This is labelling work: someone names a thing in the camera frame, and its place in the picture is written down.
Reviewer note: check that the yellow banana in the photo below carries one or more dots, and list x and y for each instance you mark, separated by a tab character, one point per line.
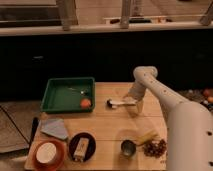
146	137

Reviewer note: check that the black plate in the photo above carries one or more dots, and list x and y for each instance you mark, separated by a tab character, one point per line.
91	147

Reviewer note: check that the orange ball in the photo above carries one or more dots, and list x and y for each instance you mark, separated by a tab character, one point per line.
85	103

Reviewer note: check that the small metal cup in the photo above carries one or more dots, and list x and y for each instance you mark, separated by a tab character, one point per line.
128	148

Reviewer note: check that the bunch of red grapes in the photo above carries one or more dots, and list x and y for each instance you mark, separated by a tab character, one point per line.
154	148

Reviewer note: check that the wooden block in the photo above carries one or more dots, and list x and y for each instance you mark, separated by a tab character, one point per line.
81	149

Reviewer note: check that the blue folded cloth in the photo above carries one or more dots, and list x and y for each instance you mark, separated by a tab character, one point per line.
55	128

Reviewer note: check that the green plastic tray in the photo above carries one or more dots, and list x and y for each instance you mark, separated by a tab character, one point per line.
59	99

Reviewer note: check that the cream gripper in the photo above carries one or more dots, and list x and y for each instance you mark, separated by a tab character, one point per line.
139	103

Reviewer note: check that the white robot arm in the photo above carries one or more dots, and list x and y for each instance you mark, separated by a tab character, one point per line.
189	124

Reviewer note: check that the white cup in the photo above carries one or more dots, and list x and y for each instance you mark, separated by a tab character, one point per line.
46	153

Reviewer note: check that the small metal spoon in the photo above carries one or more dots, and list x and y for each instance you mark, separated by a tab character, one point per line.
82	92

